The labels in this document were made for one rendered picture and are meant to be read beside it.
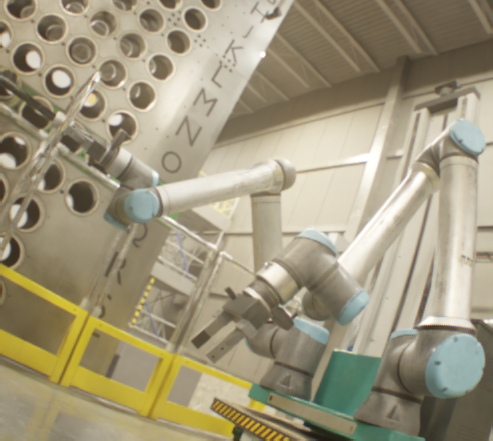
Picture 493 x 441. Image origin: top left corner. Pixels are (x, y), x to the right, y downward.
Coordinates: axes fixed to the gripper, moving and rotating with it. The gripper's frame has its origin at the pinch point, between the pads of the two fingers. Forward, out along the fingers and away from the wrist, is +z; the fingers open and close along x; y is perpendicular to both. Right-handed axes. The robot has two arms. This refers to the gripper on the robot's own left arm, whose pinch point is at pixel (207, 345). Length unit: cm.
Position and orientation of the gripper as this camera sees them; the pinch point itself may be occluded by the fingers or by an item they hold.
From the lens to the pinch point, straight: 91.5
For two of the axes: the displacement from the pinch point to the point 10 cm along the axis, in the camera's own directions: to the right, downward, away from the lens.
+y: -6.0, -7.9, -1.5
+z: -7.2, 6.1, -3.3
